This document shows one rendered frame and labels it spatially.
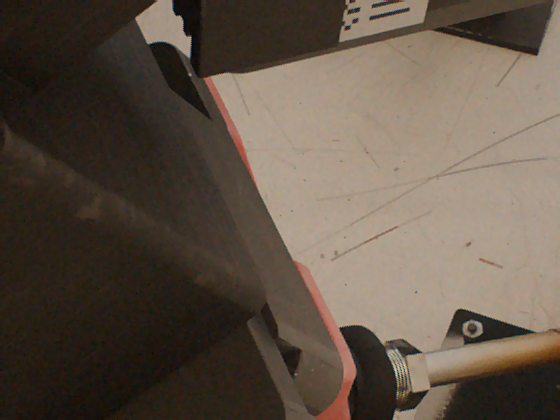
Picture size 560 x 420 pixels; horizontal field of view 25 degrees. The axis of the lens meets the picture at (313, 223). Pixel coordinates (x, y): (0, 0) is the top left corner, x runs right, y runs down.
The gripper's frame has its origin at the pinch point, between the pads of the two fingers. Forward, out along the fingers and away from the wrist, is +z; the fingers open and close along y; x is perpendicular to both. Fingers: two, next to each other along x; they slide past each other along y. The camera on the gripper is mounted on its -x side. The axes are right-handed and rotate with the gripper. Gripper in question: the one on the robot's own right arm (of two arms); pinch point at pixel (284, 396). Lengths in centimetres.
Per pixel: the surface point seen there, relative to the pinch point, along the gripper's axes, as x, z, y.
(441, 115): -4.5, 13.7, 12.3
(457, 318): -1.9, 11.2, 4.5
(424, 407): 0.0, 10.2, 2.3
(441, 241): -2.5, 12.7, 7.7
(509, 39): -7.8, 15.0, 14.1
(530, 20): -8.8, 15.5, 14.5
